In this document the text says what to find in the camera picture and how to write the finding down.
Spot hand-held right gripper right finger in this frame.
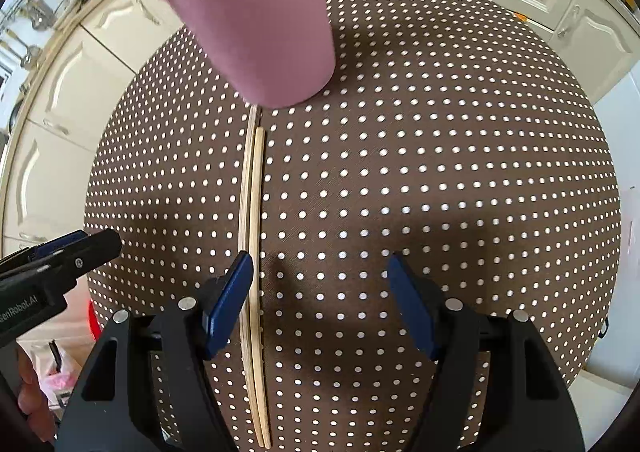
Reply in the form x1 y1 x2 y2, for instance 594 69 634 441
387 254 586 452

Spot cream base cabinets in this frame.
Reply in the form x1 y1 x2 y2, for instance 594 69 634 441
0 0 640 253

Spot clear plastic bag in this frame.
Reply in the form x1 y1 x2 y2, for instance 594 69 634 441
35 332 93 408

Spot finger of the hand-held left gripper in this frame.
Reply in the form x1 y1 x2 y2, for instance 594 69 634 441
0 229 90 273
0 228 123 305

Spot person's left hand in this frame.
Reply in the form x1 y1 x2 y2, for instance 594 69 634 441
14 347 55 443

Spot round polka dot table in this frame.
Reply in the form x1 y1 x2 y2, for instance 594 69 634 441
82 0 623 452

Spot red plastic object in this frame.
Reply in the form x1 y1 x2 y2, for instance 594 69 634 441
87 299 101 348

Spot single wooden chopstick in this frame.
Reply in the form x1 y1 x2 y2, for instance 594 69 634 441
239 104 263 448
250 127 272 449

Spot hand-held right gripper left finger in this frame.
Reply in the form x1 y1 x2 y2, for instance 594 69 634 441
52 252 255 452

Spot hanging metal ladle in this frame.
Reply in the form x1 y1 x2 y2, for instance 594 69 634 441
0 22 43 68

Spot metal wall utensil rack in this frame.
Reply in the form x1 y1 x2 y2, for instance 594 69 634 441
0 0 43 33

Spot pink cup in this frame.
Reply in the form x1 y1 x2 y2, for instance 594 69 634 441
160 0 336 109

